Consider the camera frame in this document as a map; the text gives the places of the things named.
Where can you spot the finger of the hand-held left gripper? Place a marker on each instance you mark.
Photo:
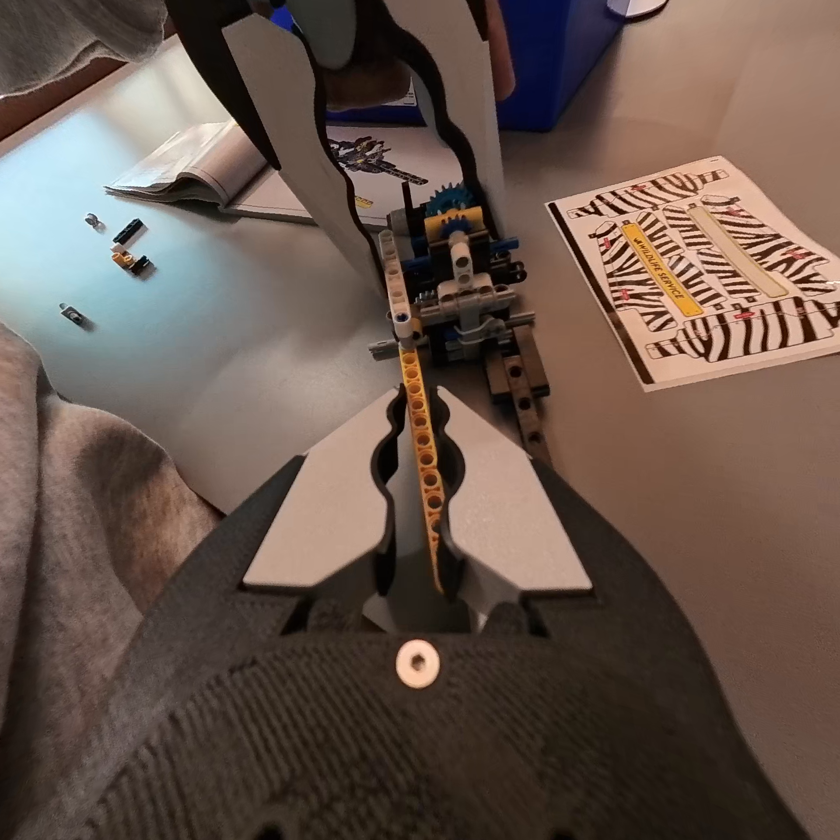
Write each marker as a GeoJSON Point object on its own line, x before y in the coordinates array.
{"type": "Point", "coordinates": [289, 118]}
{"type": "Point", "coordinates": [469, 98]}

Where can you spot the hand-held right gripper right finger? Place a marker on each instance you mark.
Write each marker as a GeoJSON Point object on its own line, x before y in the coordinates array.
{"type": "Point", "coordinates": [518, 518]}

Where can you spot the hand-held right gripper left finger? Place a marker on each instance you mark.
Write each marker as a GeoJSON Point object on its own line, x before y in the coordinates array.
{"type": "Point", "coordinates": [315, 518]}

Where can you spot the yellow lego beam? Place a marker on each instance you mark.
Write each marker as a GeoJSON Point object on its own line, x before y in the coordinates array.
{"type": "Point", "coordinates": [423, 446]}

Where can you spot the white lego beam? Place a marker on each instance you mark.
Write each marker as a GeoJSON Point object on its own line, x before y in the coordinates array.
{"type": "Point", "coordinates": [394, 275]}

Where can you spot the lego vehicle assembly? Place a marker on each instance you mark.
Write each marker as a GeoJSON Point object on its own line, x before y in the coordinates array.
{"type": "Point", "coordinates": [466, 289]}

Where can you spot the person's left forearm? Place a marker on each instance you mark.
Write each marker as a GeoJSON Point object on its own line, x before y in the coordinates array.
{"type": "Point", "coordinates": [65, 39]}

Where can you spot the lego instruction booklet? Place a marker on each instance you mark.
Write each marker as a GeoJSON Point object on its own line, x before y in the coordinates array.
{"type": "Point", "coordinates": [197, 157]}

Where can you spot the short black lego beam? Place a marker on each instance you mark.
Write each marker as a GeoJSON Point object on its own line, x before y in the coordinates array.
{"type": "Point", "coordinates": [130, 229]}

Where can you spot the small grey lego piece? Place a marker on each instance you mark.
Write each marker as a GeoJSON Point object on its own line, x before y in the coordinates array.
{"type": "Point", "coordinates": [94, 220]}
{"type": "Point", "coordinates": [73, 315]}

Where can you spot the small black lego piece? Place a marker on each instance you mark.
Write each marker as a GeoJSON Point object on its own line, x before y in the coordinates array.
{"type": "Point", "coordinates": [142, 264]}

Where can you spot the small yellow lego piece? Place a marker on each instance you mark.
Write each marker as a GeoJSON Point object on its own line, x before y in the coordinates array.
{"type": "Point", "coordinates": [120, 256]}

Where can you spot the person's left hand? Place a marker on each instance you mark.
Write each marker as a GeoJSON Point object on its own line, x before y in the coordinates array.
{"type": "Point", "coordinates": [364, 85]}

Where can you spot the blue storage box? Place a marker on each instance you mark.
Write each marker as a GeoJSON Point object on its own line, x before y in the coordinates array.
{"type": "Point", "coordinates": [558, 59]}

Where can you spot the white round base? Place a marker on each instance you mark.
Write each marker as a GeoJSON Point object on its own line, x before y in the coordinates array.
{"type": "Point", "coordinates": [634, 6]}

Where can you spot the zebra striped sticker sheet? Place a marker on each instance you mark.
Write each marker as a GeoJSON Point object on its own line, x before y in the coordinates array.
{"type": "Point", "coordinates": [722, 295]}

